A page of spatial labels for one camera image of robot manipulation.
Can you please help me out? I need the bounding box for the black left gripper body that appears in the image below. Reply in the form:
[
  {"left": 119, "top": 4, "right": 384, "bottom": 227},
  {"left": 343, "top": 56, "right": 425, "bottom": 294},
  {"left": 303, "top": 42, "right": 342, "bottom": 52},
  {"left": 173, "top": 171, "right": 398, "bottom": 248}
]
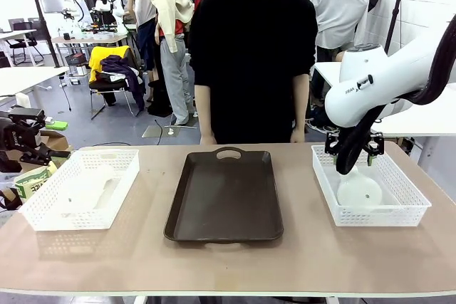
[{"left": 0, "top": 117, "right": 43, "bottom": 154}]

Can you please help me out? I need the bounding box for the translucent white Erlenmeyer flask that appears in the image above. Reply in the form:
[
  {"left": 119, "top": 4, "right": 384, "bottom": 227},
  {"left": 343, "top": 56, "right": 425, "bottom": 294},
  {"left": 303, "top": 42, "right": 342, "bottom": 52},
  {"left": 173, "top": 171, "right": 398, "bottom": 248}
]
[{"left": 336, "top": 163, "right": 384, "bottom": 208}]

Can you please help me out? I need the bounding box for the translucent white plastic beaker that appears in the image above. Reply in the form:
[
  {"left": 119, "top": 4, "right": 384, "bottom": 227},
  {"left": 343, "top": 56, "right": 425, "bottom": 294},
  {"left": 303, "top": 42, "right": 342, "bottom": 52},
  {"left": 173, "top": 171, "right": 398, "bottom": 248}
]
[{"left": 58, "top": 175, "right": 124, "bottom": 214}]

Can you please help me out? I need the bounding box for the person right forearm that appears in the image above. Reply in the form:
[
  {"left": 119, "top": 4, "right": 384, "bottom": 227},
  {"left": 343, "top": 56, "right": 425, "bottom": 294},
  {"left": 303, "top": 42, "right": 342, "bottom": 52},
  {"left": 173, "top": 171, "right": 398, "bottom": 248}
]
[{"left": 194, "top": 84, "right": 215, "bottom": 138}]

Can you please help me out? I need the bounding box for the person left forearm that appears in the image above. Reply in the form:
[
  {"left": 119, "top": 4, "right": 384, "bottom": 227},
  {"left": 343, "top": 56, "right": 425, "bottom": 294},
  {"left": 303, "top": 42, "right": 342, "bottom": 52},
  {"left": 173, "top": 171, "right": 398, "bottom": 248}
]
[{"left": 291, "top": 72, "right": 311, "bottom": 132}]

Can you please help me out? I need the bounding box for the person left hand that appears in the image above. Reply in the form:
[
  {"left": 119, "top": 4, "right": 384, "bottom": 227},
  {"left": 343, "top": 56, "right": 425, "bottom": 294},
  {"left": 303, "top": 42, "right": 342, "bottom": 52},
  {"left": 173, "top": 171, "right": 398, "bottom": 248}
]
[{"left": 289, "top": 128, "right": 308, "bottom": 145}]

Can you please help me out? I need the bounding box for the green white cardboard carton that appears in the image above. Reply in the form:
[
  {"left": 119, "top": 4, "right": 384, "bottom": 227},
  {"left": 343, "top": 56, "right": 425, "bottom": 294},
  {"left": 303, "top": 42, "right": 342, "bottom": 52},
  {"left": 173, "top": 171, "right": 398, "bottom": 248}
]
[{"left": 14, "top": 160, "right": 60, "bottom": 201}]

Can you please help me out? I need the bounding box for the green plastic object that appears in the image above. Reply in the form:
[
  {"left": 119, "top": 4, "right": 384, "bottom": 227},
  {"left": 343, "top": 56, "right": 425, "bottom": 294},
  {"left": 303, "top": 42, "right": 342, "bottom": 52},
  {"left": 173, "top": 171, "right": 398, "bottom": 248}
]
[{"left": 45, "top": 120, "right": 69, "bottom": 132}]

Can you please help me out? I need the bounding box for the white perforated plastic basket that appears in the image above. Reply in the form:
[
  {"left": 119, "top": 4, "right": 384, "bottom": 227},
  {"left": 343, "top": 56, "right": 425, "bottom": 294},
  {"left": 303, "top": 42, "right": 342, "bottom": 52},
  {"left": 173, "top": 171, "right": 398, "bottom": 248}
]
[
  {"left": 311, "top": 145, "right": 433, "bottom": 228},
  {"left": 18, "top": 149, "right": 140, "bottom": 232}
]

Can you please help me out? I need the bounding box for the black metal chair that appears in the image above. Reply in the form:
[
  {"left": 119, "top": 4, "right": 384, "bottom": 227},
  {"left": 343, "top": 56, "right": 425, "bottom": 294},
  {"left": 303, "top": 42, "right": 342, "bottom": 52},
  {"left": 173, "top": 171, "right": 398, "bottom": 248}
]
[{"left": 88, "top": 46, "right": 147, "bottom": 120}]

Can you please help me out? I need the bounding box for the black office chair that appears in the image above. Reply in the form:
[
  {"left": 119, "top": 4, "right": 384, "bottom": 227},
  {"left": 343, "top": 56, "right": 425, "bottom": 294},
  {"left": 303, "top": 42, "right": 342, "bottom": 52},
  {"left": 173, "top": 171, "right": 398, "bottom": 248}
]
[{"left": 6, "top": 18, "right": 45, "bottom": 67}]

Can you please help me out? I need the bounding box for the yellow garment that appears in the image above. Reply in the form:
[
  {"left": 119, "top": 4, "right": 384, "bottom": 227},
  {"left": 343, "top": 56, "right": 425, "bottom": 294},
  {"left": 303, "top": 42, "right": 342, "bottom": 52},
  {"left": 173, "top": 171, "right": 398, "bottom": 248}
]
[{"left": 88, "top": 46, "right": 131, "bottom": 83}]

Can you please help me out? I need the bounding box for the dark purple garment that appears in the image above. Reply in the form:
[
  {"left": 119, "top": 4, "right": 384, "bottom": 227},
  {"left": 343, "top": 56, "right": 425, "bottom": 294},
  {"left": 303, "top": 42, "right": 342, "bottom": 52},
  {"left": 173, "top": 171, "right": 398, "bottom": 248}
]
[{"left": 100, "top": 55, "right": 147, "bottom": 111}]

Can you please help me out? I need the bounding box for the black tripod stand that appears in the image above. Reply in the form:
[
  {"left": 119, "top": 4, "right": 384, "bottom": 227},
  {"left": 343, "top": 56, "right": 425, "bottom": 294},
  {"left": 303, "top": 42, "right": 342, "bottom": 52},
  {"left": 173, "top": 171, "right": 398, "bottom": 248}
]
[
  {"left": 28, "top": 0, "right": 61, "bottom": 68},
  {"left": 382, "top": 0, "right": 409, "bottom": 58}
]

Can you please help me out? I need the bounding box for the person torso black sweater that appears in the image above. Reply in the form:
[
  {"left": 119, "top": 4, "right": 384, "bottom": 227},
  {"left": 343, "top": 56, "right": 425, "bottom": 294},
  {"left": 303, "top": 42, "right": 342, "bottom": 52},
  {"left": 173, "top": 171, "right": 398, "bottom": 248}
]
[{"left": 187, "top": 0, "right": 318, "bottom": 145}]

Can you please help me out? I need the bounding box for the wooden background table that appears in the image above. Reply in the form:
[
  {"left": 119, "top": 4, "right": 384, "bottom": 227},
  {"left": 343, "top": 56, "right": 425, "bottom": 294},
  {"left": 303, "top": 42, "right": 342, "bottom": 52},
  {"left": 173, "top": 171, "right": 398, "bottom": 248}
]
[{"left": 51, "top": 31, "right": 138, "bottom": 56}]

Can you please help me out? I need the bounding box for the dark brown plastic tray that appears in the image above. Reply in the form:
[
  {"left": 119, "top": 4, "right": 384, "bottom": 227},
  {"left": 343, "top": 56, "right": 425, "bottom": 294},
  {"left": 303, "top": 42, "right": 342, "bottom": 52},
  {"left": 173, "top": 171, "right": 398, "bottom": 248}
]
[{"left": 163, "top": 146, "right": 284, "bottom": 246}]

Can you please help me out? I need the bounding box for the mannequin with white tank top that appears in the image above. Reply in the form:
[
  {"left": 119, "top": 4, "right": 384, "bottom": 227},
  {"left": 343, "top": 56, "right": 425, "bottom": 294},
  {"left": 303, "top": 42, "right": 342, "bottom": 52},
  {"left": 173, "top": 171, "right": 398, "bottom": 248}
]
[{"left": 127, "top": 0, "right": 160, "bottom": 106}]

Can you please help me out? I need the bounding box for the mannequin with beige jacket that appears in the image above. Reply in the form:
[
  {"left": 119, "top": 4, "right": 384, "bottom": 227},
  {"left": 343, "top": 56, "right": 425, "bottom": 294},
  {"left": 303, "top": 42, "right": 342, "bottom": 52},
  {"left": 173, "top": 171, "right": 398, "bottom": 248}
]
[{"left": 151, "top": 0, "right": 196, "bottom": 126}]

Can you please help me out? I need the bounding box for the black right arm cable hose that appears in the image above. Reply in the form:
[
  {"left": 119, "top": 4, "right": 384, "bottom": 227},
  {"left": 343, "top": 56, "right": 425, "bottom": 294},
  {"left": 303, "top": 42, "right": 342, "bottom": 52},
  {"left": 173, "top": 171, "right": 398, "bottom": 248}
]
[{"left": 336, "top": 14, "right": 456, "bottom": 174}]

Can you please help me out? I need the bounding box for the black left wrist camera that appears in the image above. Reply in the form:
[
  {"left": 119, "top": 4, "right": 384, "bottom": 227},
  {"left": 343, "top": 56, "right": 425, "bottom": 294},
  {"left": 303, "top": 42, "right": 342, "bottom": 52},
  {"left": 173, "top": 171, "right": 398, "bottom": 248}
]
[{"left": 7, "top": 105, "right": 47, "bottom": 125}]

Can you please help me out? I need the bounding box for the grey mannequin base plate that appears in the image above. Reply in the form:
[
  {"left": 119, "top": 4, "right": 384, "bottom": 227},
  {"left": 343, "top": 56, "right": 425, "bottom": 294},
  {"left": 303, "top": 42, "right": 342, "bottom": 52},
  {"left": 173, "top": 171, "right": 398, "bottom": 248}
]
[{"left": 141, "top": 125, "right": 184, "bottom": 140}]

